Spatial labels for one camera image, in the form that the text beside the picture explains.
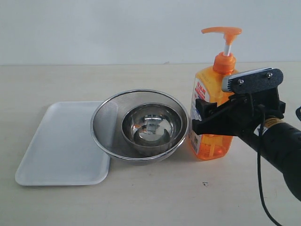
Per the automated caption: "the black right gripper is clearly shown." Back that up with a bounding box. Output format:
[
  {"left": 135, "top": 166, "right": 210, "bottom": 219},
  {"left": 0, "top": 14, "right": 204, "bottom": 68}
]
[{"left": 192, "top": 87, "right": 285, "bottom": 137}]

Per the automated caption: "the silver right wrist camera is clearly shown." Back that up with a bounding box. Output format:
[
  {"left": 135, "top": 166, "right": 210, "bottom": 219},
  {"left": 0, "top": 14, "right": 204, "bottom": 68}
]
[{"left": 222, "top": 67, "right": 284, "bottom": 94}]

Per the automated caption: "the white rectangular plastic tray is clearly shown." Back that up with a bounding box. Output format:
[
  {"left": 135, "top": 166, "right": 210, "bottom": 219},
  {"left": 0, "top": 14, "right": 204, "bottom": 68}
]
[{"left": 15, "top": 101, "right": 110, "bottom": 186}]

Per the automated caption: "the steel mesh strainer basket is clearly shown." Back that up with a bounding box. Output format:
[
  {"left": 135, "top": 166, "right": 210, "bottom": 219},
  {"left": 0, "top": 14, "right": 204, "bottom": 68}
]
[{"left": 90, "top": 89, "right": 190, "bottom": 165}]

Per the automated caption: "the small stainless steel bowl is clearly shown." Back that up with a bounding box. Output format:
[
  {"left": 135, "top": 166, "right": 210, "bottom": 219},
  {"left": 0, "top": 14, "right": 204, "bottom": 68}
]
[{"left": 121, "top": 103, "right": 183, "bottom": 156}]

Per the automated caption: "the orange pump soap bottle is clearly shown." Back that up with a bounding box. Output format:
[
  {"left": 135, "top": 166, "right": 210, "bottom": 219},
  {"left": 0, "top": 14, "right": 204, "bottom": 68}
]
[{"left": 189, "top": 26, "right": 242, "bottom": 161}]

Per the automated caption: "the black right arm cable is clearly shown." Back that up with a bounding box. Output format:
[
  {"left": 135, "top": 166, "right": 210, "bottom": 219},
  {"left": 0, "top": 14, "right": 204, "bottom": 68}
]
[{"left": 253, "top": 94, "right": 301, "bottom": 226}]

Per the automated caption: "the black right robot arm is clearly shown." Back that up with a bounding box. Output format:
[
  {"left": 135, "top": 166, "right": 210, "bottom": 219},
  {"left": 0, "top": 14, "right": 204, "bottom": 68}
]
[{"left": 192, "top": 88, "right": 301, "bottom": 199}]

